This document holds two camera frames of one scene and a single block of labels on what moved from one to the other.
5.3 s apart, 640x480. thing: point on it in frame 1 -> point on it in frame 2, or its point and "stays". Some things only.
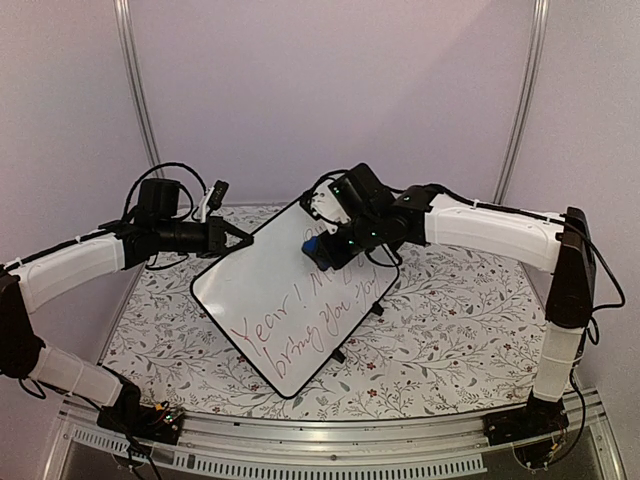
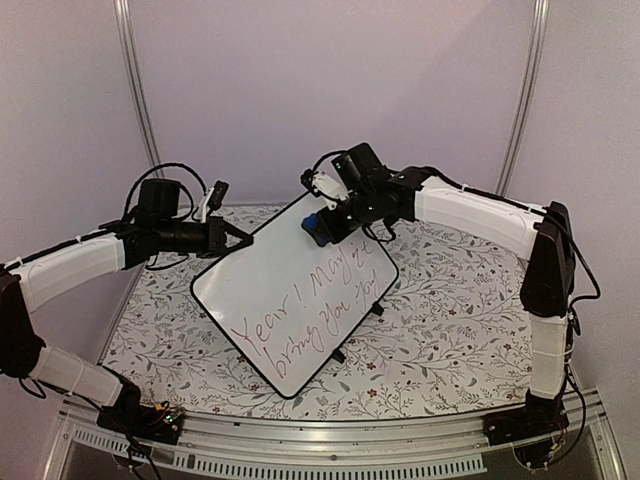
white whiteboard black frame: [286, 315] stays
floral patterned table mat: [454, 335] stays
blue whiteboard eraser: [310, 248] -> [309, 224]
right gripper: [333, 254] -> [334, 232]
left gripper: [216, 238] stays
